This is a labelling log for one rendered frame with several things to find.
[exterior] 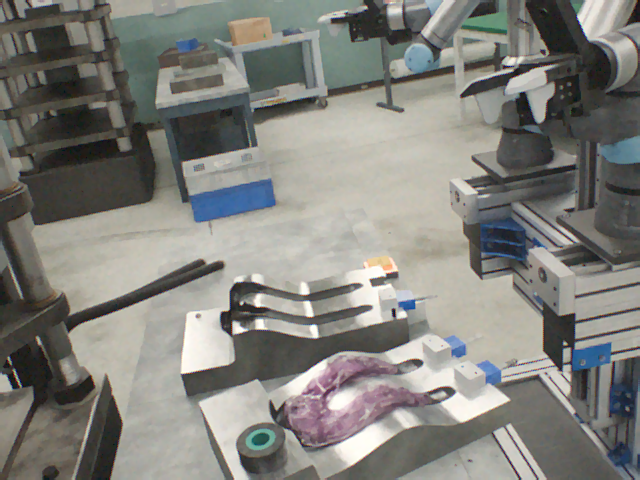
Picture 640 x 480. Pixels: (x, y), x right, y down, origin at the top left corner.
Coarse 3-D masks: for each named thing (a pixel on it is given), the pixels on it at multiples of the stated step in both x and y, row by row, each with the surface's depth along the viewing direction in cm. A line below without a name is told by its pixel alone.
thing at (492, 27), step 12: (504, 12) 575; (576, 12) 512; (468, 24) 536; (480, 24) 525; (492, 24) 515; (504, 24) 506; (456, 36) 564; (468, 36) 539; (480, 36) 521; (492, 36) 503; (504, 36) 487; (540, 36) 441; (456, 48) 569; (540, 48) 447; (456, 60) 574; (456, 72) 580; (456, 84) 585; (456, 96) 591; (468, 96) 574
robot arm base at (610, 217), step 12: (612, 192) 123; (624, 192) 121; (636, 192) 120; (600, 204) 127; (612, 204) 124; (624, 204) 122; (636, 204) 120; (600, 216) 127; (612, 216) 124; (624, 216) 122; (636, 216) 121; (600, 228) 127; (612, 228) 124; (624, 228) 122; (636, 228) 121
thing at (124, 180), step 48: (0, 0) 539; (96, 0) 545; (48, 48) 569; (96, 48) 463; (0, 96) 462; (48, 96) 501; (96, 96) 474; (48, 144) 479; (96, 144) 527; (144, 144) 554; (48, 192) 490; (96, 192) 498; (144, 192) 507
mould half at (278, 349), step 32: (288, 288) 154; (320, 288) 155; (384, 288) 149; (192, 320) 154; (256, 320) 135; (352, 320) 139; (384, 320) 136; (192, 352) 141; (224, 352) 139; (256, 352) 135; (288, 352) 136; (320, 352) 137; (192, 384) 136; (224, 384) 137
